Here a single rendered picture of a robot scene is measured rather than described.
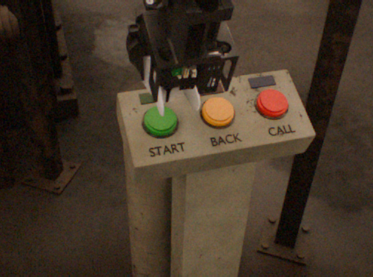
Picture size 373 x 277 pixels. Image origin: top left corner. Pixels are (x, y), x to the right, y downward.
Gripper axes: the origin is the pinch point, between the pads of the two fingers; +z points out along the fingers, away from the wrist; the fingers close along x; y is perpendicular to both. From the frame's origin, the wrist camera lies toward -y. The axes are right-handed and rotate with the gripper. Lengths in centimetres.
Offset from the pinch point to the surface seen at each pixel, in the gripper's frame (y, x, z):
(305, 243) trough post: 5, 40, 69
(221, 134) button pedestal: 3.3, 6.9, 6.9
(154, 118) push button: 0.1, -0.9, 5.8
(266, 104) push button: 0.8, 13.7, 5.9
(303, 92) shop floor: -51, 69, 90
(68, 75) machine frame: -72, -8, 89
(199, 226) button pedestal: 9.5, 4.5, 22.1
